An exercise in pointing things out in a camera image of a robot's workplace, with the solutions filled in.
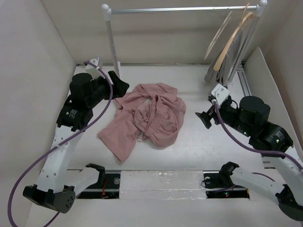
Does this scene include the aluminium rail right side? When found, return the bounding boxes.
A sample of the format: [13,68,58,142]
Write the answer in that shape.
[237,63,252,96]

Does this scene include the grey hanging garment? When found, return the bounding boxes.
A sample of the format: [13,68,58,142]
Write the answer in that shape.
[204,30,243,86]

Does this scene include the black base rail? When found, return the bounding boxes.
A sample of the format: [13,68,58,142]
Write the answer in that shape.
[78,170,250,200]

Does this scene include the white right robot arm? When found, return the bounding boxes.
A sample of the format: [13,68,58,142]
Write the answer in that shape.
[196,96,303,222]

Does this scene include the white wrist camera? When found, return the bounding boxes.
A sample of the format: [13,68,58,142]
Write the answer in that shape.
[211,84,230,107]
[84,57,103,79]

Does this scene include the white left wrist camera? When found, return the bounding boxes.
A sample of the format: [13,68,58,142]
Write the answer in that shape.
[84,57,103,79]

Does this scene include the pink trousers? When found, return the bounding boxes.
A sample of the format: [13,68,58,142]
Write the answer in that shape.
[97,83,186,162]

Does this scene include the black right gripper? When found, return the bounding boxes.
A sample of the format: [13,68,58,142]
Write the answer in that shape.
[194,99,252,136]

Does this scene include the white clothes rack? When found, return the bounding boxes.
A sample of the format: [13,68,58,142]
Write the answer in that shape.
[102,0,267,84]

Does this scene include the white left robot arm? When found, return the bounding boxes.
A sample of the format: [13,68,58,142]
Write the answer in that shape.
[23,71,130,213]

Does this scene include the tan wooden hanger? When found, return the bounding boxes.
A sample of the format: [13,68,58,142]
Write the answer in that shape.
[213,3,254,71]

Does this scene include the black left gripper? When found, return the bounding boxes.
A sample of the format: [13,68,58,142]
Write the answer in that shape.
[87,70,128,108]

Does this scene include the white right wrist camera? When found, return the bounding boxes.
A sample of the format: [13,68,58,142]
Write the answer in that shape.
[211,84,230,107]

